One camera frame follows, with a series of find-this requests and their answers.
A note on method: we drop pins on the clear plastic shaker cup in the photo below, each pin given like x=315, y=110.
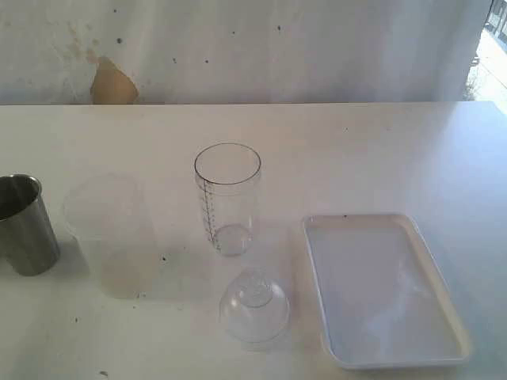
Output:
x=227, y=175

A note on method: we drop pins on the clear dome shaker lid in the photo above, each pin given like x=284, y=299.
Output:
x=255, y=310

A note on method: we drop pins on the translucent plastic cup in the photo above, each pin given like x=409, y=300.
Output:
x=108, y=217

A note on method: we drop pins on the white rectangular tray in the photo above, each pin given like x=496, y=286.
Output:
x=383, y=301

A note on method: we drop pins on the stainless steel cup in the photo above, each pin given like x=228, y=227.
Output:
x=28, y=241

